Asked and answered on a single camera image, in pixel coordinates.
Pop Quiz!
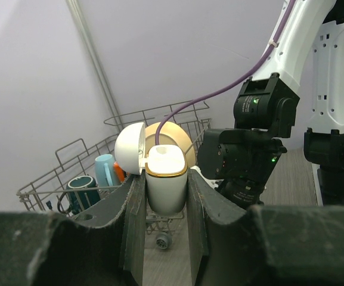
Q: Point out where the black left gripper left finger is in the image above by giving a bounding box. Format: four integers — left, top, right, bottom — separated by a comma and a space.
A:
0, 175, 146, 285

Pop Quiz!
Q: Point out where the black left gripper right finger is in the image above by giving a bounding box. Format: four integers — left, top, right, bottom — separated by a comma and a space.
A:
187, 170, 344, 285

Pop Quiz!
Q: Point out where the white charging case gold trim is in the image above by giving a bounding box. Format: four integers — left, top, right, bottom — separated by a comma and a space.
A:
114, 122, 188, 217

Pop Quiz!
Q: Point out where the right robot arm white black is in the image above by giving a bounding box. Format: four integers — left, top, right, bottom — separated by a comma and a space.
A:
198, 1, 344, 209

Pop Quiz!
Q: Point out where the dark green mug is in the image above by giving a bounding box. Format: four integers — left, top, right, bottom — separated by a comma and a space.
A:
57, 175, 101, 215

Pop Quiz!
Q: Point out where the orange mug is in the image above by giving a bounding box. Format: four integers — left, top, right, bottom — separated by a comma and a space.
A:
113, 162, 127, 183

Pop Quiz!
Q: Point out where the light blue mug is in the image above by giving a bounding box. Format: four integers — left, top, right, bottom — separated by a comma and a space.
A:
95, 154, 120, 187

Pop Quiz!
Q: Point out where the beige plate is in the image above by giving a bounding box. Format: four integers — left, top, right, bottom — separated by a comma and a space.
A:
145, 122, 196, 167

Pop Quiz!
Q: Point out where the grey wire dish rack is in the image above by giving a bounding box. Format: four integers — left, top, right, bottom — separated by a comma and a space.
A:
16, 100, 213, 250

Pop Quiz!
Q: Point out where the aluminium frame rail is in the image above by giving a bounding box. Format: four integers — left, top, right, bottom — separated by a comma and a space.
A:
66, 0, 123, 132

